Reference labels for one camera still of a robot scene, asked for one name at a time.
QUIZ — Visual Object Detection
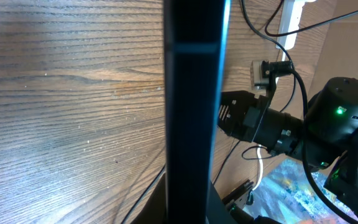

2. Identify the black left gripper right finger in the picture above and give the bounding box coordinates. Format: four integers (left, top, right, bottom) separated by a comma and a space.
206, 182, 237, 224

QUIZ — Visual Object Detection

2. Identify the blue patterned mat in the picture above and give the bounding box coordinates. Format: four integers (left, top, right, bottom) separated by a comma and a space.
244, 159, 345, 223

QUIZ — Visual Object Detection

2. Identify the white power strip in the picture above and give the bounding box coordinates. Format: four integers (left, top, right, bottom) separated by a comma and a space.
277, 0, 316, 50

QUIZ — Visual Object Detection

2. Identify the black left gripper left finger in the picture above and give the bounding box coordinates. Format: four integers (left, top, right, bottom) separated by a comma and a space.
131, 174, 167, 224

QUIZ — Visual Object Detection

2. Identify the blue Samsung Galaxy smartphone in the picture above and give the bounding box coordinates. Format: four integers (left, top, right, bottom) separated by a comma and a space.
163, 0, 231, 223

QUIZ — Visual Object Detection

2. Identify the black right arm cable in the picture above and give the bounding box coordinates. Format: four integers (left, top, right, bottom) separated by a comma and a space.
241, 68, 358, 224

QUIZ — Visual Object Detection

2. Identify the brown cardboard backdrop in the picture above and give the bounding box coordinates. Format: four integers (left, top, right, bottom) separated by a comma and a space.
308, 14, 358, 96

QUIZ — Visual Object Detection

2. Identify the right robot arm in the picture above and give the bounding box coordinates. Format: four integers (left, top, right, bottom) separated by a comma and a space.
218, 77, 358, 218

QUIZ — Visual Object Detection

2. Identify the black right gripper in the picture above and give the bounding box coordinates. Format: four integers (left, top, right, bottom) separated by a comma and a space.
218, 90, 271, 142

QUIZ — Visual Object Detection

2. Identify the black USB charging cable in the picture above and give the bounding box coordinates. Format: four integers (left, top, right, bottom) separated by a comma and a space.
120, 0, 358, 224

